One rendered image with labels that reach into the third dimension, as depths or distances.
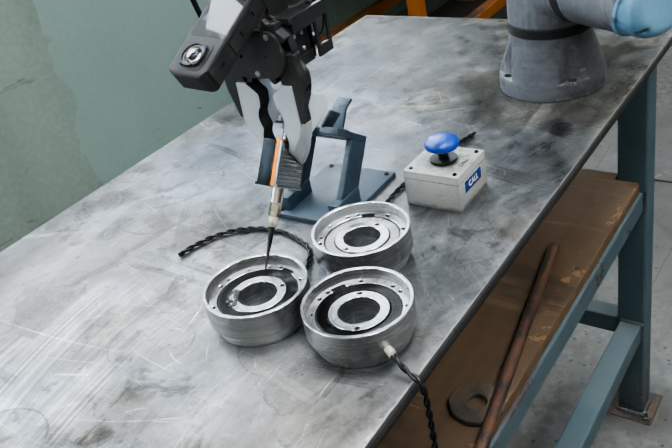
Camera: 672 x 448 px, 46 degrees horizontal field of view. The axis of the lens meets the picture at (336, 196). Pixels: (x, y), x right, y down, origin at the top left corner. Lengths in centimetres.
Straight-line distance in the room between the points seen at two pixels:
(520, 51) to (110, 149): 175
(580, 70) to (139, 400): 73
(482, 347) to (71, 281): 53
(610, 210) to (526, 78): 32
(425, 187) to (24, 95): 171
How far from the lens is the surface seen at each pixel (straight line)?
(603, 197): 141
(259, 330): 75
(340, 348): 70
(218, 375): 76
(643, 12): 101
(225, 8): 74
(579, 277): 122
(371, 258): 79
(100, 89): 262
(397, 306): 74
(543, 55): 114
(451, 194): 90
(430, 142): 91
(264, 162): 80
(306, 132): 78
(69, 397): 81
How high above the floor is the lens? 128
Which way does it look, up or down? 29 degrees down
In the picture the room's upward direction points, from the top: 11 degrees counter-clockwise
